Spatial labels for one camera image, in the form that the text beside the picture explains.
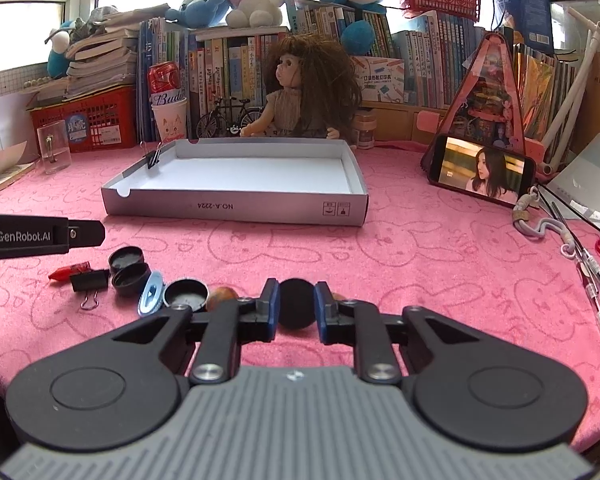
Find pink bunny tablecloth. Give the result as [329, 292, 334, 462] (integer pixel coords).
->
[0, 148, 600, 450]

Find black round open container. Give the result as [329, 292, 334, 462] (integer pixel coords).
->
[162, 278, 209, 312]

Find brown acorn nut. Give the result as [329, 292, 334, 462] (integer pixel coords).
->
[206, 286, 238, 312]

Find white cardboard box tray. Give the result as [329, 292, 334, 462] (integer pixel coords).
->
[102, 138, 370, 226]

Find blue carton box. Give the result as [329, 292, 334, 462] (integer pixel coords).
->
[490, 0, 555, 56]

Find blue penguin plush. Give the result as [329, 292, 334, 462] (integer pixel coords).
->
[44, 18, 83, 79]

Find row of upright books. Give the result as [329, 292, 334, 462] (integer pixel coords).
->
[136, 12, 462, 141]

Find black smartphone playing video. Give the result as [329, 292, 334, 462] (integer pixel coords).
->
[427, 136, 535, 207]

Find black round jar cap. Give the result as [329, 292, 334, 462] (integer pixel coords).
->
[111, 262, 151, 297]

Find white cat paper cup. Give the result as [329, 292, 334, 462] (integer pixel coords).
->
[152, 100, 188, 143]

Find stack of books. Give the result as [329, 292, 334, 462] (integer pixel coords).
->
[60, 3, 169, 99]

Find red lipstick tube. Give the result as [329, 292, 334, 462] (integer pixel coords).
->
[48, 261, 92, 283]

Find red plastic crate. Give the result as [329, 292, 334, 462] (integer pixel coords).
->
[30, 86, 137, 153]

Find black round lid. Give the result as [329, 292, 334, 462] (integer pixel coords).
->
[108, 246, 145, 274]

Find black binder clip on tray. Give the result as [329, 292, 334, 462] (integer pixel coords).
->
[140, 141, 163, 169]

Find black round sponge puck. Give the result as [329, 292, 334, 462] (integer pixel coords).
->
[278, 278, 315, 330]

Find grey lanyard strap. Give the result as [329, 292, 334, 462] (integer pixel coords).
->
[511, 186, 577, 256]

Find pink triangular phone stand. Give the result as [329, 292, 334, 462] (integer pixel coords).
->
[415, 32, 545, 165]

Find red pen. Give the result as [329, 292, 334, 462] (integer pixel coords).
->
[576, 248, 600, 332]

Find white tube frame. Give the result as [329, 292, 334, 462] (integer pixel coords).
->
[539, 6, 600, 176]

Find blue oval badge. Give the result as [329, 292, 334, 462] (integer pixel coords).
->
[137, 271, 164, 318]

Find colourful stationery box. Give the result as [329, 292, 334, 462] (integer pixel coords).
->
[351, 56, 405, 104]

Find black miniature bicycle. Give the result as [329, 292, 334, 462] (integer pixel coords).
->
[196, 96, 263, 139]

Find brown haired doll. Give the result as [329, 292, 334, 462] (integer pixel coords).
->
[240, 34, 362, 143]

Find red beer can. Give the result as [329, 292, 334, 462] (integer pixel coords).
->
[147, 61, 185, 106]

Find small white jar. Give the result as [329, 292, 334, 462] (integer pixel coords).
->
[353, 110, 377, 150]

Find black binder clip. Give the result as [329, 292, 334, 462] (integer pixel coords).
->
[140, 141, 163, 169]
[70, 269, 110, 311]

